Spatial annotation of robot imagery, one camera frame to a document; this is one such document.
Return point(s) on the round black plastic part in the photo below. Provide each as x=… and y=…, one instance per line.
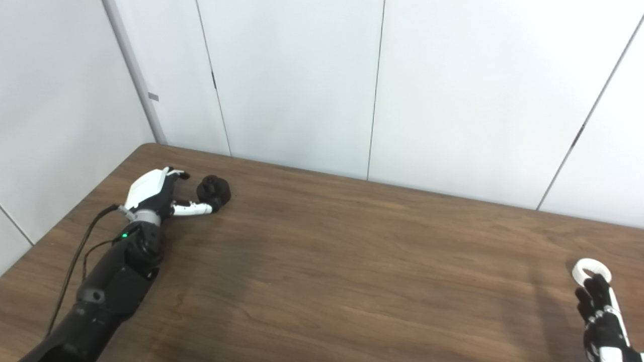
x=215, y=190

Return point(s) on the grey wall corner trim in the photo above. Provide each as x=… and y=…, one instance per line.
x=133, y=75

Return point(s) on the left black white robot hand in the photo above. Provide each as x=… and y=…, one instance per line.
x=146, y=186

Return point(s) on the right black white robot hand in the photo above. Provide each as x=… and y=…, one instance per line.
x=601, y=322

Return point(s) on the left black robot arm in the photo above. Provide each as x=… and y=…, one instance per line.
x=113, y=286

